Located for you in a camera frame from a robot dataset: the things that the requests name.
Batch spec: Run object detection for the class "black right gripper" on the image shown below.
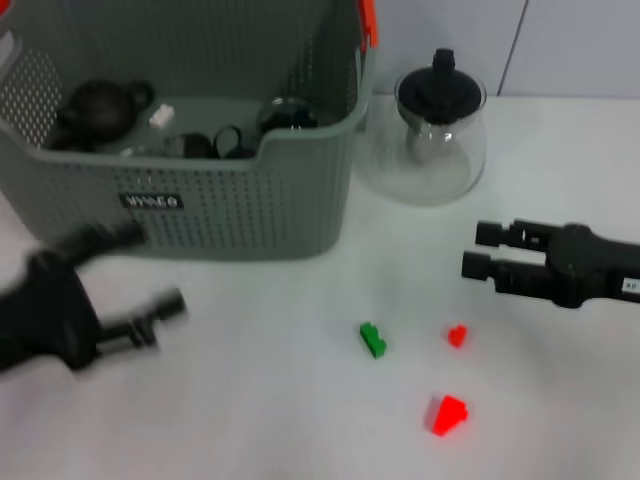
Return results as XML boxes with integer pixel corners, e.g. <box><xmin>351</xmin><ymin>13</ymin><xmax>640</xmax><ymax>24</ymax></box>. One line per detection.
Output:
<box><xmin>460</xmin><ymin>217</ymin><xmax>640</xmax><ymax>310</ymax></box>

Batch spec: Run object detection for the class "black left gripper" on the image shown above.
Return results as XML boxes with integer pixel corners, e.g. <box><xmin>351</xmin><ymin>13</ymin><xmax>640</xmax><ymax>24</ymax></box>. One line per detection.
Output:
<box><xmin>0</xmin><ymin>219</ymin><xmax>189</xmax><ymax>374</ymax></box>

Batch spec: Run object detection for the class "white plate brick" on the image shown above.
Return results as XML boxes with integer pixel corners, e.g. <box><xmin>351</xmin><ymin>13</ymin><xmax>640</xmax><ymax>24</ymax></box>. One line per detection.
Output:
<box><xmin>148</xmin><ymin>103</ymin><xmax>176</xmax><ymax>130</ymax></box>

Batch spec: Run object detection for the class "grey-green perforated storage bin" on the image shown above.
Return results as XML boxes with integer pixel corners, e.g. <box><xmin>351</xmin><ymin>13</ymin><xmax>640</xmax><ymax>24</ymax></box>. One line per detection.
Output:
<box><xmin>0</xmin><ymin>0</ymin><xmax>379</xmax><ymax>264</ymax></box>

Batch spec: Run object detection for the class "clear glass teapot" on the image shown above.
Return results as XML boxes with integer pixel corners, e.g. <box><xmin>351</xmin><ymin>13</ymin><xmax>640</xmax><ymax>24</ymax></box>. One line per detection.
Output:
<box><xmin>368</xmin><ymin>64</ymin><xmax>489</xmax><ymax>205</ymax></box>

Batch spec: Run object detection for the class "steel tea strainer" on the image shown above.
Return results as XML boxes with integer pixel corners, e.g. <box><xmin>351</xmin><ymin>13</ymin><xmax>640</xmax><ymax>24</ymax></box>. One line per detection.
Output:
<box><xmin>403</xmin><ymin>119</ymin><xmax>454</xmax><ymax>162</ymax></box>

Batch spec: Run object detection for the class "dark green studded brick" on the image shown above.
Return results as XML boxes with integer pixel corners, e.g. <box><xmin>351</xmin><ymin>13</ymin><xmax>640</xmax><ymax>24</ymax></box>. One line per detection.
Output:
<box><xmin>358</xmin><ymin>322</ymin><xmax>389</xmax><ymax>360</ymax></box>

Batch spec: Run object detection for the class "red slope brick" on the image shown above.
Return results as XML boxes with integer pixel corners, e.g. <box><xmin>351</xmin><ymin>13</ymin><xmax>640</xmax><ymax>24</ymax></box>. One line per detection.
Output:
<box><xmin>424</xmin><ymin>393</ymin><xmax>471</xmax><ymax>439</ymax></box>

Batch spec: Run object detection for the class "black clay teapot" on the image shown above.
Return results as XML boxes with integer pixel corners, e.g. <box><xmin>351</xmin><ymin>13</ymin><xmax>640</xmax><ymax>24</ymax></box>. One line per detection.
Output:
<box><xmin>55</xmin><ymin>78</ymin><xmax>155</xmax><ymax>144</ymax></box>

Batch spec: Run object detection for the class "black teapot lid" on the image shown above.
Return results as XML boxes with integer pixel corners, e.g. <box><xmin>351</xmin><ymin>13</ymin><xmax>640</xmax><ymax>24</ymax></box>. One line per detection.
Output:
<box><xmin>397</xmin><ymin>47</ymin><xmax>487</xmax><ymax>125</ymax></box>

